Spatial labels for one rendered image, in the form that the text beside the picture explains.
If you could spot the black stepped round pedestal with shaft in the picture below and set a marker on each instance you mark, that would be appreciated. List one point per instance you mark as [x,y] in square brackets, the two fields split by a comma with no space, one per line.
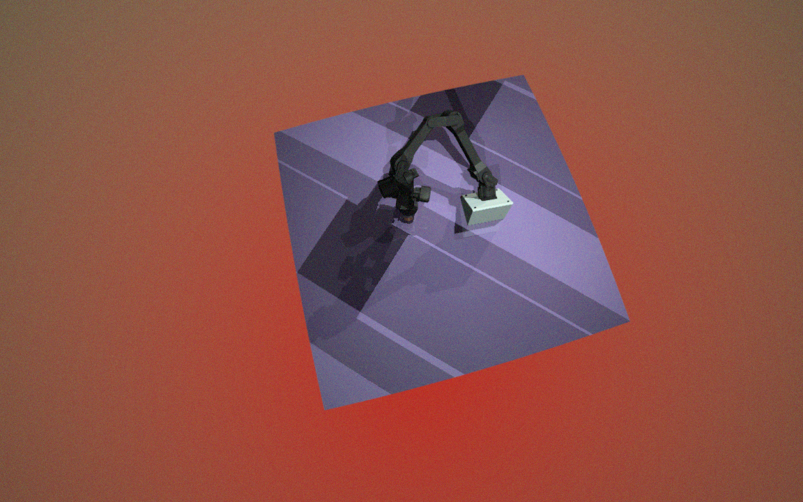
[412,211]

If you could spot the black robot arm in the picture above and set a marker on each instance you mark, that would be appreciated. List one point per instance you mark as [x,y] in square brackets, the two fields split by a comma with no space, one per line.
[401,177]

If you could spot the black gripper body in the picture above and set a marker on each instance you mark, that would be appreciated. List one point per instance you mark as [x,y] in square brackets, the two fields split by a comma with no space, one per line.
[423,193]

